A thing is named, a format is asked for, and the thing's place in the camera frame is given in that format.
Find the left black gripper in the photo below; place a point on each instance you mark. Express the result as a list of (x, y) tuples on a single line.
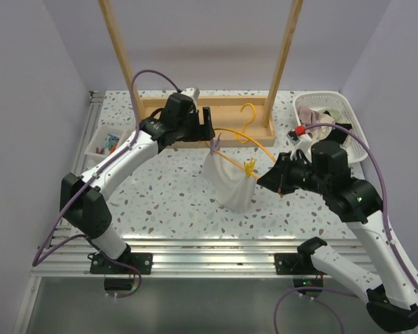
[(203, 132)]

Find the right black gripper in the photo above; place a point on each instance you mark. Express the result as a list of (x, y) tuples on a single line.
[(278, 179)]

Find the purple clothespin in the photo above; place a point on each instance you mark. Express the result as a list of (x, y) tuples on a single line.
[(214, 145)]

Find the orange plastic hanger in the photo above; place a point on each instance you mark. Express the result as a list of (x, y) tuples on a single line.
[(243, 138)]

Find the white underwear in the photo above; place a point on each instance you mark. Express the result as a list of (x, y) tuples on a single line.
[(233, 188)]

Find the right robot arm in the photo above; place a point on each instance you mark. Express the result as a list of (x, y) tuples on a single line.
[(391, 294)]

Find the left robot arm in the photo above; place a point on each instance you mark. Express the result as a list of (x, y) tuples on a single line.
[(84, 197)]

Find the yellow clothespin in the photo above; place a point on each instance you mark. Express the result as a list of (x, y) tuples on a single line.
[(248, 167)]

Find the clothes in basket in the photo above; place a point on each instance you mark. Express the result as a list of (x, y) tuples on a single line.
[(308, 117)]

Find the white laundry basket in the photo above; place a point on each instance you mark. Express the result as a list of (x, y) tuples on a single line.
[(333, 100)]

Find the clothespins in tray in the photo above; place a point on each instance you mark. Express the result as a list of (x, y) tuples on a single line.
[(109, 146)]

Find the white clothespin tray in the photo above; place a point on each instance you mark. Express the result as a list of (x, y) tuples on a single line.
[(99, 135)]

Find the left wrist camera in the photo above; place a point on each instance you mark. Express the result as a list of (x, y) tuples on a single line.
[(193, 93)]

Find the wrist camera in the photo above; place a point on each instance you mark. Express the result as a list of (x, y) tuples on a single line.
[(193, 93), (301, 141)]

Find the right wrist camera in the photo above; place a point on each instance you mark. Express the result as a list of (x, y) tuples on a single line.
[(301, 141)]

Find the aluminium mounting rail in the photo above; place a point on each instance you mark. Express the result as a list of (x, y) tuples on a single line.
[(168, 209)]

